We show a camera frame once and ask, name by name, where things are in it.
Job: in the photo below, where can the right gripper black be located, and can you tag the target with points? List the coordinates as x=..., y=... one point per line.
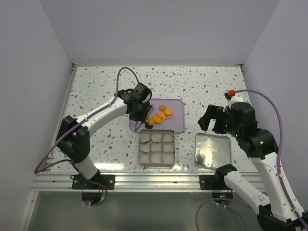
x=211, y=112

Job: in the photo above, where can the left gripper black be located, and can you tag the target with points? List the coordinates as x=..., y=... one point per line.
x=142, y=117

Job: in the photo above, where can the metal cookie tin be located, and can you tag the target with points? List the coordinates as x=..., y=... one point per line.
x=156, y=148

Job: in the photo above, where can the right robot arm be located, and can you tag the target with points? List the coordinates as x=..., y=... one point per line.
x=277, y=209

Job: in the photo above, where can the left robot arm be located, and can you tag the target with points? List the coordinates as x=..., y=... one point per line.
x=75, y=133

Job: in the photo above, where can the purple plastic tray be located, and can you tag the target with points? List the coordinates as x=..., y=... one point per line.
x=177, y=123

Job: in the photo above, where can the metal tin lid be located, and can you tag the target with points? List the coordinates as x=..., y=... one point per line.
x=212, y=151

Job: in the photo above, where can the orange round sandwich cookie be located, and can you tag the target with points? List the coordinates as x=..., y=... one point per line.
x=168, y=111

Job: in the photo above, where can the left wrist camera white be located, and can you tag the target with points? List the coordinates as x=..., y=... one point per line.
x=148, y=98

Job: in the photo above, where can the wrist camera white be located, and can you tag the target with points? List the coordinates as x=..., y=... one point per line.
x=148, y=98
x=232, y=97

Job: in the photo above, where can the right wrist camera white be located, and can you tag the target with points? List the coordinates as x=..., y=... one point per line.
x=232, y=97

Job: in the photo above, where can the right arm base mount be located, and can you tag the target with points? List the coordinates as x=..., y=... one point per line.
x=211, y=182

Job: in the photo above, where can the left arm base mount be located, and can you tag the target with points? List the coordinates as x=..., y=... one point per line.
x=108, y=181

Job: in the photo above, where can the aluminium rail front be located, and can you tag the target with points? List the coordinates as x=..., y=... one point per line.
x=124, y=182

